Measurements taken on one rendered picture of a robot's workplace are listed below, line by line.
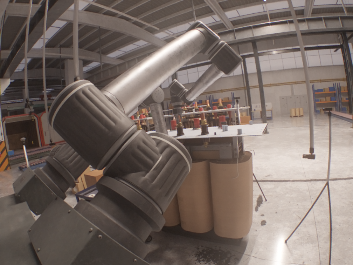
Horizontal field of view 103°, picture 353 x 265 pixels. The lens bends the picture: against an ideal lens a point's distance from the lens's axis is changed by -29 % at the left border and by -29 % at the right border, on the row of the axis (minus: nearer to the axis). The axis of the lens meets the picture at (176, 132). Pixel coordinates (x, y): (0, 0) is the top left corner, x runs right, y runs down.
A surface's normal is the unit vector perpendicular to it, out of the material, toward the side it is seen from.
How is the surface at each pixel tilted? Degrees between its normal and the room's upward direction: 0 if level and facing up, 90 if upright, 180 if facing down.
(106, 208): 41
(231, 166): 90
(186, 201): 90
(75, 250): 30
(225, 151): 90
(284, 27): 90
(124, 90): 74
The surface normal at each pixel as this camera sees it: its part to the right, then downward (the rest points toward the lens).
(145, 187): 0.38, -0.47
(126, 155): 0.25, -0.13
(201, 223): -0.08, 0.12
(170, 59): 0.70, -0.10
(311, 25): -0.50, 0.16
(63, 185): 0.86, 0.19
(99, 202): -0.29, -0.77
